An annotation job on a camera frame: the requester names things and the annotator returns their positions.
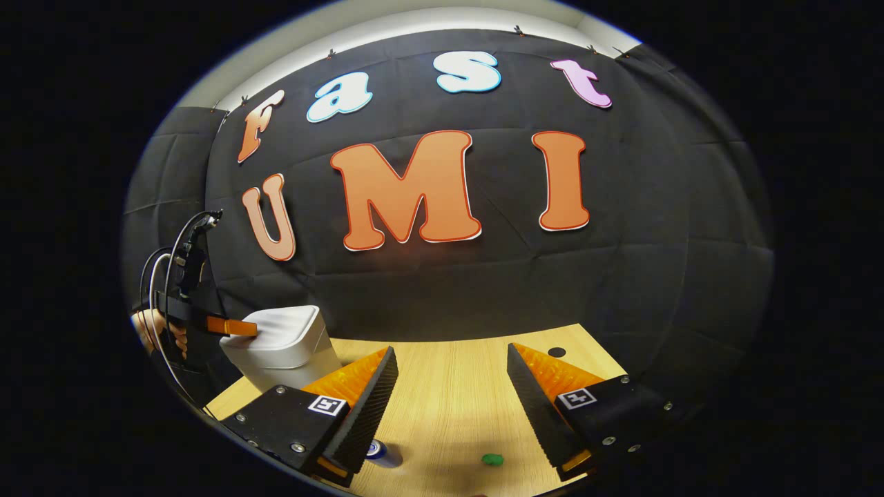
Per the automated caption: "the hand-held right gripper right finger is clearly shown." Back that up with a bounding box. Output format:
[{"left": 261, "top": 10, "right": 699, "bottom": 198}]
[{"left": 506, "top": 342, "right": 684, "bottom": 483}]

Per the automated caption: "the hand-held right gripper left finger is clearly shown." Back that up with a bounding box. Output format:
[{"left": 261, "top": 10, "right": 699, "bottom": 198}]
[{"left": 220, "top": 347, "right": 399, "bottom": 488}]

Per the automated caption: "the blue pop can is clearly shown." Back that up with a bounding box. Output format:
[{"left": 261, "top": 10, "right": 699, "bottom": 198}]
[{"left": 365, "top": 440, "right": 403, "bottom": 469}]

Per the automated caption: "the white desktop garbage bin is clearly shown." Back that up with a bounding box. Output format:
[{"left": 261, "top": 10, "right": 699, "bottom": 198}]
[{"left": 220, "top": 305, "right": 343, "bottom": 393}]

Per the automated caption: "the wooden desktop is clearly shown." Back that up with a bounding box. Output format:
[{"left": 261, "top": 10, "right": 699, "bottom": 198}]
[{"left": 205, "top": 323, "right": 626, "bottom": 497}]

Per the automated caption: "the black backdrop cloth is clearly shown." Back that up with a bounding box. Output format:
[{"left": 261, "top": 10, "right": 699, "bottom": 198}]
[{"left": 123, "top": 28, "right": 774, "bottom": 415}]

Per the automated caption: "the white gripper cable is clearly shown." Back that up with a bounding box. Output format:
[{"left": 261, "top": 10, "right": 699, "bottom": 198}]
[
  {"left": 140, "top": 247, "right": 173, "bottom": 332},
  {"left": 162, "top": 213, "right": 211, "bottom": 411}
]

